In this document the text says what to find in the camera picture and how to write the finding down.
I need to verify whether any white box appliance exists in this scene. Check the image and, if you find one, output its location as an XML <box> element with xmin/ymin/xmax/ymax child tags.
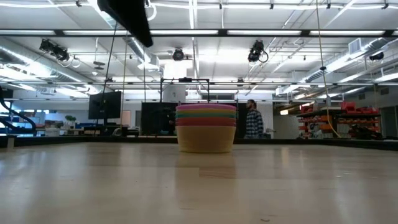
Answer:
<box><xmin>162</xmin><ymin>84</ymin><xmax>187</xmax><ymax>103</ymax></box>

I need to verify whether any black ceiling camera pair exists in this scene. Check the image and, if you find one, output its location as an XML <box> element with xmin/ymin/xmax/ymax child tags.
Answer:
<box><xmin>39</xmin><ymin>38</ymin><xmax>70</xmax><ymax>62</ymax></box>

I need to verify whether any yellow hanging cable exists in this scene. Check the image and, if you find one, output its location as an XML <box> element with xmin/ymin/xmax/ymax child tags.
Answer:
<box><xmin>315</xmin><ymin>0</ymin><xmax>343</xmax><ymax>139</ymax></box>

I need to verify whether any black corrugated cable hose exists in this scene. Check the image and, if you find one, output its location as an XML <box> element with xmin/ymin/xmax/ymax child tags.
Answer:
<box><xmin>0</xmin><ymin>85</ymin><xmax>39</xmax><ymax>133</ymax></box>

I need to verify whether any thin grey hanging cable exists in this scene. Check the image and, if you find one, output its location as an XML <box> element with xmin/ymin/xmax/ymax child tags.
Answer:
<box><xmin>142</xmin><ymin>40</ymin><xmax>147</xmax><ymax>103</ymax></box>

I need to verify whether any purple plastic bowl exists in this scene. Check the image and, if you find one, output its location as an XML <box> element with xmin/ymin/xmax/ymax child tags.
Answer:
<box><xmin>175</xmin><ymin>103</ymin><xmax>238</xmax><ymax>111</ymax></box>

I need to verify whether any shelf rack with red bins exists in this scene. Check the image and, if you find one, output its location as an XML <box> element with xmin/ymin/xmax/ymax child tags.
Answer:
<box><xmin>296</xmin><ymin>101</ymin><xmax>382</xmax><ymax>140</ymax></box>

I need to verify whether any orange plastic bowl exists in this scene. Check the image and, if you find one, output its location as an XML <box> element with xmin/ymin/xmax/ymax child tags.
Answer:
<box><xmin>175</xmin><ymin>108</ymin><xmax>238</xmax><ymax>115</ymax></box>

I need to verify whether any black computer monitor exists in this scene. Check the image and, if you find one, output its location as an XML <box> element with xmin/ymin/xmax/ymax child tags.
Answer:
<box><xmin>88</xmin><ymin>90</ymin><xmax>123</xmax><ymax>121</ymax></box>

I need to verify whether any round black ceiling camera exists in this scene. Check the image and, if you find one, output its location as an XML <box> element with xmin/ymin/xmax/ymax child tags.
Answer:
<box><xmin>172</xmin><ymin>47</ymin><xmax>185</xmax><ymax>62</ymax></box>

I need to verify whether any black metal frame stand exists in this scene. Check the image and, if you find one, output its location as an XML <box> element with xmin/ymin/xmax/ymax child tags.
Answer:
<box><xmin>159</xmin><ymin>77</ymin><xmax>211</xmax><ymax>104</ymax></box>

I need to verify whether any black overhead frame beam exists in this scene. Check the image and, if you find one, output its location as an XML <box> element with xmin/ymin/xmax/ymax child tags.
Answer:
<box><xmin>0</xmin><ymin>29</ymin><xmax>398</xmax><ymax>39</ymax></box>

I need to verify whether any yellow plastic bowl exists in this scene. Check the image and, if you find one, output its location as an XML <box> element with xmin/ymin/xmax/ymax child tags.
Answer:
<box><xmin>175</xmin><ymin>125</ymin><xmax>237</xmax><ymax>154</ymax></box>

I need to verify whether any black screen panel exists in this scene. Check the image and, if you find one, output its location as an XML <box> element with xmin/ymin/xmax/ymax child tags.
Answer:
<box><xmin>141</xmin><ymin>101</ymin><xmax>178</xmax><ymax>137</ymax></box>

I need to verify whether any white coiled cable loop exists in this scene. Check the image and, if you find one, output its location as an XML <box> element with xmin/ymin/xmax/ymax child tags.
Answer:
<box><xmin>145</xmin><ymin>2</ymin><xmax>157</xmax><ymax>22</ymax></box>

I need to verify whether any black overhead camera with cable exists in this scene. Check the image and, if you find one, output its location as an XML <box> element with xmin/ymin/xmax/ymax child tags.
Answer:
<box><xmin>247</xmin><ymin>39</ymin><xmax>269</xmax><ymax>63</ymax></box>

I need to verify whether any person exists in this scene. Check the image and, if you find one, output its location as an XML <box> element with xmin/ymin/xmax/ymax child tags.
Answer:
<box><xmin>244</xmin><ymin>99</ymin><xmax>264</xmax><ymax>139</ymax></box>

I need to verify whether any pink plastic bowl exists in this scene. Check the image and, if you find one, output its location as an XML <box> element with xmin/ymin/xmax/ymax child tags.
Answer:
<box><xmin>175</xmin><ymin>117</ymin><xmax>237</xmax><ymax>128</ymax></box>

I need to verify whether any black hanging cable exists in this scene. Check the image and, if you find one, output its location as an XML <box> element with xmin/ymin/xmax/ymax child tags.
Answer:
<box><xmin>95</xmin><ymin>23</ymin><xmax>118</xmax><ymax>125</ymax></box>

